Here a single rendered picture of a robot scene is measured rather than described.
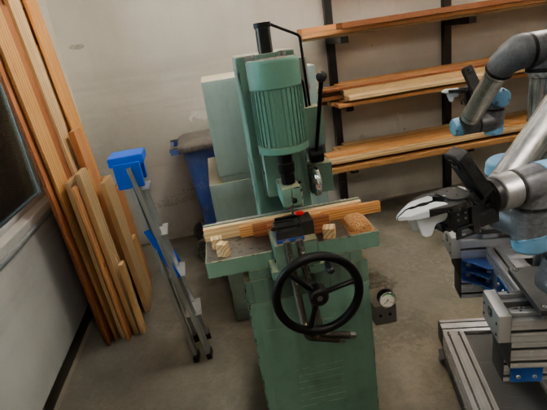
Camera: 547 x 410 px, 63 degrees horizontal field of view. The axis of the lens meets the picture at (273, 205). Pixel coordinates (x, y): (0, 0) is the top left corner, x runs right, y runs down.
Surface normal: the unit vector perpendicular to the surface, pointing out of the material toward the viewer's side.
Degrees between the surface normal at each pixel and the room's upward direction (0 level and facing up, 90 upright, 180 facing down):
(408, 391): 0
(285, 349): 90
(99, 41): 90
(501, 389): 0
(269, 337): 90
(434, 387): 0
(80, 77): 90
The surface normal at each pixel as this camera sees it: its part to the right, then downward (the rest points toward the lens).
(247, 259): 0.14, 0.33
